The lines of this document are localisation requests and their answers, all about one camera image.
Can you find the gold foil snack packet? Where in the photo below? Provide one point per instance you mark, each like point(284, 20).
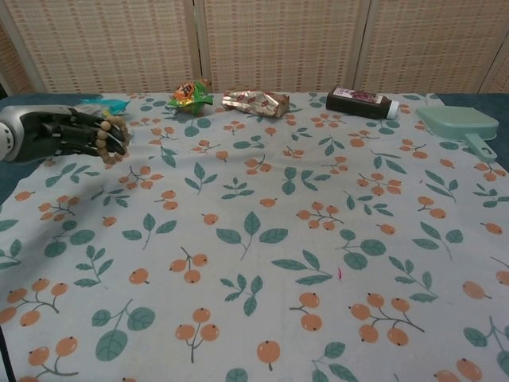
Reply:
point(254, 103)

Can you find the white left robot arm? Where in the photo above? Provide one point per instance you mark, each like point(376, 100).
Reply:
point(5, 139)

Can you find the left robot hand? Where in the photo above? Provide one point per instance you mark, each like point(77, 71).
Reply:
point(43, 131)

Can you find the green orange snack packet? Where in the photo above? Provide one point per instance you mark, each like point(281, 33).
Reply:
point(191, 95)

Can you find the teal clear snack bag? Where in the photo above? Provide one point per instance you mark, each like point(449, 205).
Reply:
point(113, 104)

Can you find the floral fruit print tablecloth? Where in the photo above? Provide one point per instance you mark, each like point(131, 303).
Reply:
point(254, 246)

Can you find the bamboo folding screen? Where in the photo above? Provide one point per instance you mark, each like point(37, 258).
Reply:
point(278, 44)

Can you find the dark bottle white cap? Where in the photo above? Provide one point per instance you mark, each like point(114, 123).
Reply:
point(354, 104)

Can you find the mint green dustpan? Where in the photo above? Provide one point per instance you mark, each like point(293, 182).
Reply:
point(457, 123)

